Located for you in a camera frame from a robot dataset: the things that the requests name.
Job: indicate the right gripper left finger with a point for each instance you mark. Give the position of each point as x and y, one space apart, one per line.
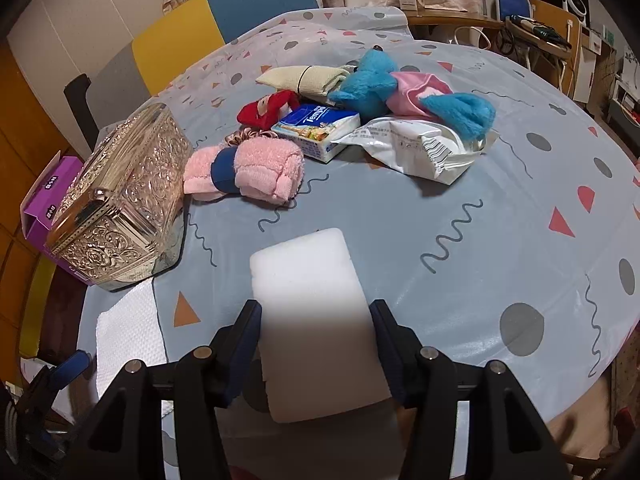
236 350

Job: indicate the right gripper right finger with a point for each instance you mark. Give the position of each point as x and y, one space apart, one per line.
396 346

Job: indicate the white sponge block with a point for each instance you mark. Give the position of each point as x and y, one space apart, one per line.
317 340

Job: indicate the white paper towel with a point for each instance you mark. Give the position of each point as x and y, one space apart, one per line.
130 330

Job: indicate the pink towel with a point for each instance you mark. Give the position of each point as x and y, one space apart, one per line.
270 170

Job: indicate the white plastic package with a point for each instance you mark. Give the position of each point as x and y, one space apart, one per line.
418 148

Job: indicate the pink satin scrunchie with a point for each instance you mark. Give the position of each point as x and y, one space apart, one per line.
246 133

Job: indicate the blue tissue packet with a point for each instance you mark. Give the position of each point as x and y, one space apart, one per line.
316 129

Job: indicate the blue teddy bear pink dress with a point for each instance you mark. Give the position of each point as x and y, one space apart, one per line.
378 88

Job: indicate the beige cloth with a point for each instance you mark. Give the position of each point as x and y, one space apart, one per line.
314 82

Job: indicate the patterned light blue tablecloth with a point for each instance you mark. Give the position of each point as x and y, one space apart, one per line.
531 257

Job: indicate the ornate silver tissue box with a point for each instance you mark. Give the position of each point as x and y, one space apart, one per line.
123 218

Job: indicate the purple carton box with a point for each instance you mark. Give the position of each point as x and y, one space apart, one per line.
41 203

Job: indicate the grey yellow blue chair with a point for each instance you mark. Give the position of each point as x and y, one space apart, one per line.
161 53

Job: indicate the wooden side desk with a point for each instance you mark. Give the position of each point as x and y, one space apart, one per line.
439 25

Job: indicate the low white shelf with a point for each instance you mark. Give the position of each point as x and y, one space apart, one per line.
623 113

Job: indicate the blue folding chair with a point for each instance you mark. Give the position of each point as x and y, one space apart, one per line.
543 38

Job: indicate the small white fan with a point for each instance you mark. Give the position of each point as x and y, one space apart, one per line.
577 8

